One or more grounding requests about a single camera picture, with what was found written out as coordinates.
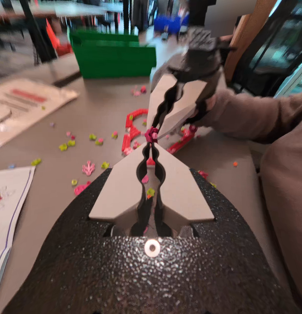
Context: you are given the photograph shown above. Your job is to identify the red lego heart frame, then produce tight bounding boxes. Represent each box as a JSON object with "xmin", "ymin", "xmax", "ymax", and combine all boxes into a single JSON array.
[{"xmin": 122, "ymin": 109, "xmax": 198, "ymax": 170}]

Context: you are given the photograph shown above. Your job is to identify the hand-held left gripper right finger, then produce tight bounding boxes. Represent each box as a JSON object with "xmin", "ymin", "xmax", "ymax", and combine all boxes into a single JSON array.
[{"xmin": 152, "ymin": 142, "xmax": 215, "ymax": 236}]

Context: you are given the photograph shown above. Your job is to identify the black metal rack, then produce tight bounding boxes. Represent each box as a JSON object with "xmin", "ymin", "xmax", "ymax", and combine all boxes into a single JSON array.
[{"xmin": 19, "ymin": 0, "xmax": 56, "ymax": 62}]

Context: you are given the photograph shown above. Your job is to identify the black tripod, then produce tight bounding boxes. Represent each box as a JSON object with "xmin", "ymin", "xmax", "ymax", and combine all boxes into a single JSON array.
[{"xmin": 233, "ymin": 37, "xmax": 298, "ymax": 97}]

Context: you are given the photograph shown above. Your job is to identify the wooden beam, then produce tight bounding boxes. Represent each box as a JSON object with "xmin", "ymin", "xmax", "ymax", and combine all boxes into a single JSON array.
[{"xmin": 224, "ymin": 0, "xmax": 277, "ymax": 81}]

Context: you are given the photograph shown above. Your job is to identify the dark pink lego rose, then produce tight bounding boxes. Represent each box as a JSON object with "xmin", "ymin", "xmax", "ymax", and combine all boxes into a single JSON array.
[{"xmin": 144, "ymin": 127, "xmax": 159, "ymax": 144}]

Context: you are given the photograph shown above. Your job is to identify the pink lego heart plate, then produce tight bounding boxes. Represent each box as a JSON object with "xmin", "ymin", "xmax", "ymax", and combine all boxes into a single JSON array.
[{"xmin": 74, "ymin": 181, "xmax": 92, "ymax": 196}]

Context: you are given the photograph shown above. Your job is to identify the person's right forearm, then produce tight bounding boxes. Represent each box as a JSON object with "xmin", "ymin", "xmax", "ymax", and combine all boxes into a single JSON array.
[{"xmin": 197, "ymin": 89, "xmax": 302, "ymax": 145}]

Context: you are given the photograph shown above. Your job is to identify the stacked green plastic bins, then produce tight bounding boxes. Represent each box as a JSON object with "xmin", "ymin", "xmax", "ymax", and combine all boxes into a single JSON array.
[{"xmin": 69, "ymin": 29, "xmax": 157, "ymax": 79}]

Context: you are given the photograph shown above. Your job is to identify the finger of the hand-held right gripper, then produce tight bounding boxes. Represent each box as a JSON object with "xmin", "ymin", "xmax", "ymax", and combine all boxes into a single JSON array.
[
  {"xmin": 156, "ymin": 81, "xmax": 208, "ymax": 139},
  {"xmin": 147, "ymin": 73, "xmax": 184, "ymax": 129}
]

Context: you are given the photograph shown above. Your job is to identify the blue plastic bin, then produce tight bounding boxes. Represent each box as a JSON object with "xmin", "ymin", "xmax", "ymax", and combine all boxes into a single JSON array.
[{"xmin": 153, "ymin": 16, "xmax": 184, "ymax": 34}]

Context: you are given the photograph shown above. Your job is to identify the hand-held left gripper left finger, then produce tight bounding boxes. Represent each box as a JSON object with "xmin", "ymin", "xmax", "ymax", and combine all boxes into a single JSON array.
[{"xmin": 88, "ymin": 143, "xmax": 153, "ymax": 237}]

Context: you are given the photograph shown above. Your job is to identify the white flat stand base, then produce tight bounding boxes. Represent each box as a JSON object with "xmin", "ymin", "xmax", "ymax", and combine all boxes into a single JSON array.
[{"xmin": 0, "ymin": 108, "xmax": 12, "ymax": 126}]

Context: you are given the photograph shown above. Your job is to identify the lego instruction booklet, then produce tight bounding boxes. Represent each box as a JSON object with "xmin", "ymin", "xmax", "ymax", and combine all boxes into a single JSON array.
[{"xmin": 0, "ymin": 166, "xmax": 36, "ymax": 292}]

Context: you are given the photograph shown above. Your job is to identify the red plastic bins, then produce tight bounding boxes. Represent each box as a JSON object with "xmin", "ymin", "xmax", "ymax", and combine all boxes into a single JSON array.
[{"xmin": 46, "ymin": 20, "xmax": 73, "ymax": 55}]

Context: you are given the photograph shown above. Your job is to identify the plain pink lego branch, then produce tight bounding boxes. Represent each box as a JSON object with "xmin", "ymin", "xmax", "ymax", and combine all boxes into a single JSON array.
[{"xmin": 82, "ymin": 161, "xmax": 95, "ymax": 176}]

